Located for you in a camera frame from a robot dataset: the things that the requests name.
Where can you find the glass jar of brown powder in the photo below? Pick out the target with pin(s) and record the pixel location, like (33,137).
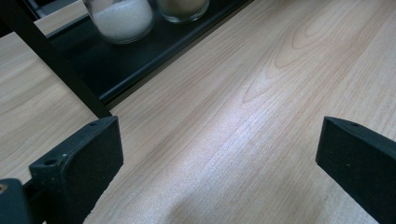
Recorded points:
(182,9)

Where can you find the glass jar of white powder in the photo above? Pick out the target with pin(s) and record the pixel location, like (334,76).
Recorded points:
(123,20)

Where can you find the black metal two-tier rack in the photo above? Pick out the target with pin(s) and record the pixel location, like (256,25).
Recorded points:
(118,65)

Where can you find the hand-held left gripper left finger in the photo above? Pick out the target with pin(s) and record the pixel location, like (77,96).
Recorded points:
(81,168)

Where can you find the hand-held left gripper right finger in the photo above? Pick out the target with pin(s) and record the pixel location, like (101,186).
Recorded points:
(361,161)

